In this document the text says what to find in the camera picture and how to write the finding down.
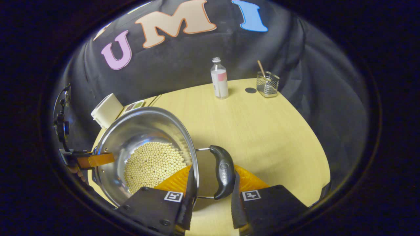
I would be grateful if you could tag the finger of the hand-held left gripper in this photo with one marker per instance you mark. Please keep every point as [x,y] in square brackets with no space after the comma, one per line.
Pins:
[98,160]

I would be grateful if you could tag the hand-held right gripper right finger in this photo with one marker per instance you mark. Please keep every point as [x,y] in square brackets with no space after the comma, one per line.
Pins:
[238,209]

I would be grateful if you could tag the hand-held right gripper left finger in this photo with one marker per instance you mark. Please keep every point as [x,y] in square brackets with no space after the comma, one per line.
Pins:
[188,209]

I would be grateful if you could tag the stainless steel pot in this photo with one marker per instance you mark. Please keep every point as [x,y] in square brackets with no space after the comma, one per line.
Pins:
[147,124]

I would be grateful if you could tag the white toaster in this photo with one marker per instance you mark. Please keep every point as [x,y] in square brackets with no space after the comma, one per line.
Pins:
[106,109]

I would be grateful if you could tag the pile of yellow soybeans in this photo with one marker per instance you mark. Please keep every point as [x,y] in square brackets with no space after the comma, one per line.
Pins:
[151,164]

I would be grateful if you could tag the white divided seasoning tray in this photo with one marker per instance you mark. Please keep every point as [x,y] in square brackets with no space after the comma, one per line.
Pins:
[134,105]

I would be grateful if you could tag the small black table clamp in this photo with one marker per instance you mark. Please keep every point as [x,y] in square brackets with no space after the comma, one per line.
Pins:
[325,191]

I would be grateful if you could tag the small black round disc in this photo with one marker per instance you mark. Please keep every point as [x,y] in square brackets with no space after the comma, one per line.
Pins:
[250,90]

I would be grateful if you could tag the clear bottle with pink label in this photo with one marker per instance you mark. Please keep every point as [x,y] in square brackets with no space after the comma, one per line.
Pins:
[220,83]

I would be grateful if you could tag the wooden stick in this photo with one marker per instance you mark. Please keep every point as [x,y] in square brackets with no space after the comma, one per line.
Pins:
[261,68]

